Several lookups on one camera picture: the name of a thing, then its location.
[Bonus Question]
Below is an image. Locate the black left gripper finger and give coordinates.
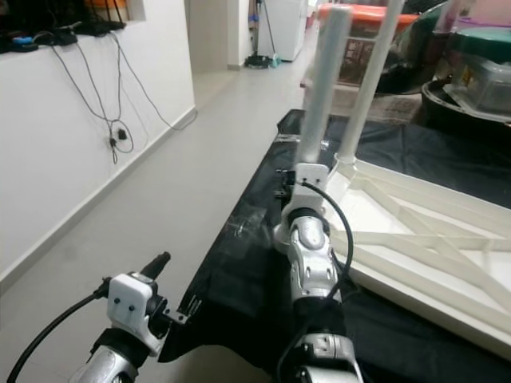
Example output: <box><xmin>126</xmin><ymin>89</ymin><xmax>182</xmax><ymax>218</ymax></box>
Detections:
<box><xmin>140</xmin><ymin>252</ymin><xmax>172</xmax><ymax>281</ymax></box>

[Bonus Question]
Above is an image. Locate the white plastic table leg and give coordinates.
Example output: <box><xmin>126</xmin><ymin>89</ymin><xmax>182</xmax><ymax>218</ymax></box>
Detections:
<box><xmin>335</xmin><ymin>0</ymin><xmax>406</xmax><ymax>180</ymax></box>
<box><xmin>275</xmin><ymin>6</ymin><xmax>354</xmax><ymax>250</ymax></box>

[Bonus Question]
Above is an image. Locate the white plastic table top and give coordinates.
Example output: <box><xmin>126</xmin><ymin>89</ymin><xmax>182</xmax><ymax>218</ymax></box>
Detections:
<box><xmin>319</xmin><ymin>160</ymin><xmax>511</xmax><ymax>361</ymax></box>

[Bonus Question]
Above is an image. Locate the clear plastic tape piece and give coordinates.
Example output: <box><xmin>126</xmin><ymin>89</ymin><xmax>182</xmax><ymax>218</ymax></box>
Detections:
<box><xmin>271</xmin><ymin>132</ymin><xmax>304</xmax><ymax>144</ymax></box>
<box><xmin>224</xmin><ymin>206</ymin><xmax>276</xmax><ymax>250</ymax></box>

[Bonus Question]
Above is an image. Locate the black plastic table cover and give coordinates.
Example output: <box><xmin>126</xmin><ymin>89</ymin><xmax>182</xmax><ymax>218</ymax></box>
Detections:
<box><xmin>158</xmin><ymin>109</ymin><xmax>511</xmax><ymax>383</ymax></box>

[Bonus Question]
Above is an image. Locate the floor mop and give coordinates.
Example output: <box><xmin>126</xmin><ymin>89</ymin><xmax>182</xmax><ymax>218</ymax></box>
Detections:
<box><xmin>246</xmin><ymin>0</ymin><xmax>282</xmax><ymax>69</ymax></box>

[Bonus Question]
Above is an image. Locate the beige patterned bench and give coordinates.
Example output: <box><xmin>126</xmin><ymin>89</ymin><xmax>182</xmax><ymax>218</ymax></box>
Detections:
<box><xmin>303</xmin><ymin>76</ymin><xmax>432</xmax><ymax>122</ymax></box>

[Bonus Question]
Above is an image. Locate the orange lid storage box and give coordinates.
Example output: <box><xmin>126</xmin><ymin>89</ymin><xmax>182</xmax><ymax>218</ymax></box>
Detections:
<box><xmin>315</xmin><ymin>4</ymin><xmax>422</xmax><ymax>87</ymax></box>

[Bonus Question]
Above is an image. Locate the black bag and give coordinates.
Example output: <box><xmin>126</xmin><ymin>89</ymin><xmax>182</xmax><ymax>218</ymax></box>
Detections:
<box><xmin>379</xmin><ymin>0</ymin><xmax>476</xmax><ymax>95</ymax></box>

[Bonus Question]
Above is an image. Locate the clear plastic storage container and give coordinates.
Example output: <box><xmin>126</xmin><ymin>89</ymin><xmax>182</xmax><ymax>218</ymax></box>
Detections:
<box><xmin>443</xmin><ymin>54</ymin><xmax>511</xmax><ymax>113</ymax></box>

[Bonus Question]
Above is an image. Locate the black wifi router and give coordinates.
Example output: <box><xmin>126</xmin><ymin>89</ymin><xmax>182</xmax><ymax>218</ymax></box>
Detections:
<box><xmin>48</xmin><ymin>0</ymin><xmax>129</xmax><ymax>42</ymax></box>

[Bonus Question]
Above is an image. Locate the green round lid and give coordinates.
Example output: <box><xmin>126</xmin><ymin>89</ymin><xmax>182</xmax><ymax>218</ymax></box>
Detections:
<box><xmin>451</xmin><ymin>28</ymin><xmax>511</xmax><ymax>61</ymax></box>

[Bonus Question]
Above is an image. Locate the small blue gadget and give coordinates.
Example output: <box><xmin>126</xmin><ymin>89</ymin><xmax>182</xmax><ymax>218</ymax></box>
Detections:
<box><xmin>8</xmin><ymin>33</ymin><xmax>37</xmax><ymax>47</ymax></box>

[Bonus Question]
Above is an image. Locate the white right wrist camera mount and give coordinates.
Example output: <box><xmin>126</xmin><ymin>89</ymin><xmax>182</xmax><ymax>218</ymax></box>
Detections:
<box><xmin>281</xmin><ymin>164</ymin><xmax>330</xmax><ymax>222</ymax></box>

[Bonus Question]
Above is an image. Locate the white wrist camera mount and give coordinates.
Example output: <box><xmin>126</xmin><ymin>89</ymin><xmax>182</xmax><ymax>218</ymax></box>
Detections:
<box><xmin>281</xmin><ymin>164</ymin><xmax>330</xmax><ymax>222</ymax></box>
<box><xmin>108</xmin><ymin>273</ymin><xmax>164</xmax><ymax>357</ymax></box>

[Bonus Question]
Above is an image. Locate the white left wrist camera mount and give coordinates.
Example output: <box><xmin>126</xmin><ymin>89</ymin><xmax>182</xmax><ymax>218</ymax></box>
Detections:
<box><xmin>108</xmin><ymin>273</ymin><xmax>164</xmax><ymax>357</ymax></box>

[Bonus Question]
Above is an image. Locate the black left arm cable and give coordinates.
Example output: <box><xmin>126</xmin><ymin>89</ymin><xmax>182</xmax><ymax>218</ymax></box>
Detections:
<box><xmin>6</xmin><ymin>291</ymin><xmax>113</xmax><ymax>383</ymax></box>

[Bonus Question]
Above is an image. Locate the black wall cable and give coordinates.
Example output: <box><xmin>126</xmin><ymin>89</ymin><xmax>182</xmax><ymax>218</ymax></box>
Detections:
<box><xmin>48</xmin><ymin>36</ymin><xmax>198</xmax><ymax>166</ymax></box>

